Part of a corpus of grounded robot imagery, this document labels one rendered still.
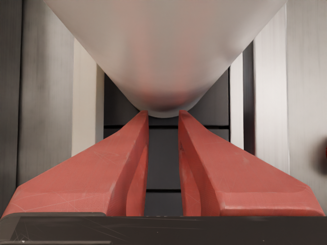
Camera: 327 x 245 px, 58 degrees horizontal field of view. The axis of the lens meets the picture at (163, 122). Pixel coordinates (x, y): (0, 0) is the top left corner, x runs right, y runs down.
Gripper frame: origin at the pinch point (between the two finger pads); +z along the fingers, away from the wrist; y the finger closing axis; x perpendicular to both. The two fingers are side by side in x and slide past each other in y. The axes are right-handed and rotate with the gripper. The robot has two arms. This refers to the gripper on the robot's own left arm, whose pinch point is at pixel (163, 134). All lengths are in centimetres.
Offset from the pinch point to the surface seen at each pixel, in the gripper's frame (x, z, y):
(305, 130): 6.2, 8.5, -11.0
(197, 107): 2.2, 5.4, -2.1
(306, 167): 8.5, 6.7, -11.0
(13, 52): 0.9, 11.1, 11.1
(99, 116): 1.1, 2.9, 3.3
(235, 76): 0.8, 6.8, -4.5
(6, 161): 6.9, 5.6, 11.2
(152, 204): 6.7, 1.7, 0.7
